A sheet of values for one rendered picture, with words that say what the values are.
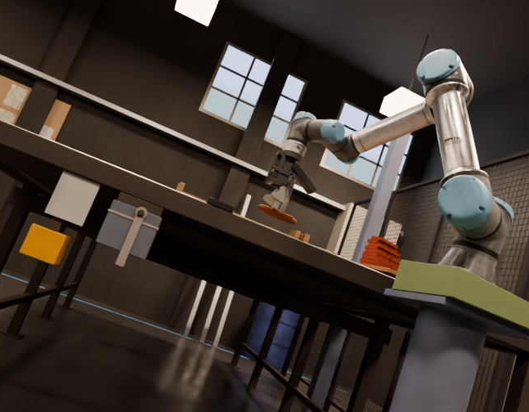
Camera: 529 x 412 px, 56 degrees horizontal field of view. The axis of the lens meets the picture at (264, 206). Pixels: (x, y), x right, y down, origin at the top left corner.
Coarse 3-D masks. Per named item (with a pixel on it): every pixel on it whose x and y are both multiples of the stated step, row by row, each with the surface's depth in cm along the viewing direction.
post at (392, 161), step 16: (400, 144) 370; (384, 160) 375; (400, 160) 369; (384, 176) 364; (384, 192) 363; (368, 208) 368; (384, 208) 361; (368, 224) 357; (352, 256) 361; (336, 336) 342; (336, 352) 341; (320, 368) 338; (320, 384) 336; (320, 400) 334
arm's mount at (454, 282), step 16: (400, 272) 133; (416, 272) 126; (432, 272) 120; (448, 272) 114; (464, 272) 111; (400, 288) 130; (416, 288) 124; (432, 288) 118; (448, 288) 112; (464, 288) 111; (480, 288) 112; (496, 288) 113; (480, 304) 111; (496, 304) 113; (512, 304) 114; (528, 304) 115; (512, 320) 113; (528, 320) 115
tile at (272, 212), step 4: (260, 204) 160; (260, 208) 162; (264, 208) 160; (268, 208) 158; (272, 208) 156; (264, 212) 165; (268, 212) 162; (272, 212) 159; (276, 212) 157; (272, 216) 166; (276, 216) 163; (280, 216) 160; (284, 216) 158; (288, 216) 158; (292, 216) 158; (280, 220) 167; (284, 220) 165; (288, 220) 162; (292, 220) 160
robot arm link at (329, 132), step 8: (312, 120) 162; (320, 120) 160; (328, 120) 158; (336, 120) 157; (312, 128) 160; (320, 128) 158; (328, 128) 156; (336, 128) 156; (344, 128) 159; (312, 136) 161; (320, 136) 158; (328, 136) 156; (336, 136) 156; (344, 136) 164; (328, 144) 161; (336, 144) 162; (344, 144) 164
